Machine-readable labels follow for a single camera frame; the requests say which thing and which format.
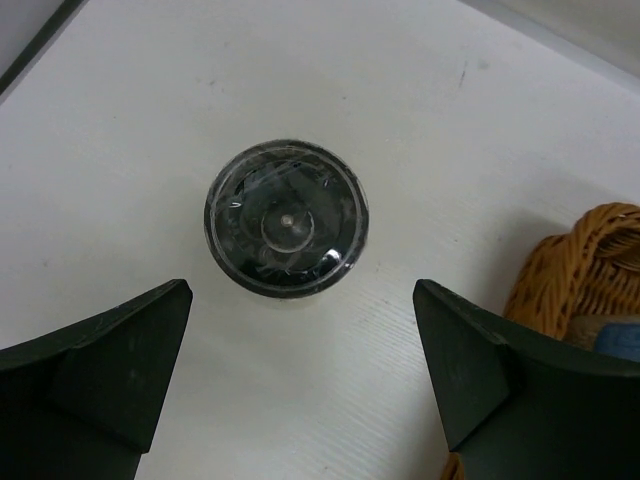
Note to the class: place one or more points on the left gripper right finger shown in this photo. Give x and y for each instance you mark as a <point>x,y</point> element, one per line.
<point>516,404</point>

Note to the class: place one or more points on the brown wicker divided tray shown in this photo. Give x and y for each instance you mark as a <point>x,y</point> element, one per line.
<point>591,270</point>

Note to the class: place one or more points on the silver-lid spice jar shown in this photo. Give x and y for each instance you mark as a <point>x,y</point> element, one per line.
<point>612,335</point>

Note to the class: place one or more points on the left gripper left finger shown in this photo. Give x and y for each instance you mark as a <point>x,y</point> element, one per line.
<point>84,401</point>

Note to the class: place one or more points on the black-top salt grinder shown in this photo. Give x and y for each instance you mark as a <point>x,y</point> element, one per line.
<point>286,219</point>

